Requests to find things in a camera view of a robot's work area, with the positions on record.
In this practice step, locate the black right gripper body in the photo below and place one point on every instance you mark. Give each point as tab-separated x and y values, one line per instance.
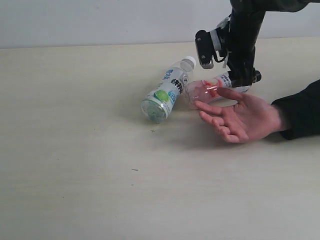
241	55

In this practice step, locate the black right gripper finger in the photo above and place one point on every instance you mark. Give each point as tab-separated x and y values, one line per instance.
242	79

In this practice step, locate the pink peach drink bottle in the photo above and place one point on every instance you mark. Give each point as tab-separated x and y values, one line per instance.
206	90

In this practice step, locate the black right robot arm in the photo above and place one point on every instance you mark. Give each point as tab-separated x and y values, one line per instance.
245	23

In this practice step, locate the black sleeved forearm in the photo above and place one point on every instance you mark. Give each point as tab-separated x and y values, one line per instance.
302	112

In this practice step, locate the lime label clear bottle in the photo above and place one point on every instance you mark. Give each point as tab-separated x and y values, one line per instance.
158	104

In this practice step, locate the person's open hand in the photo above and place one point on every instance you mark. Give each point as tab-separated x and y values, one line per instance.
250	119

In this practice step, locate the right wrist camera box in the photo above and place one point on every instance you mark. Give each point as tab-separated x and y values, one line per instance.
207	45

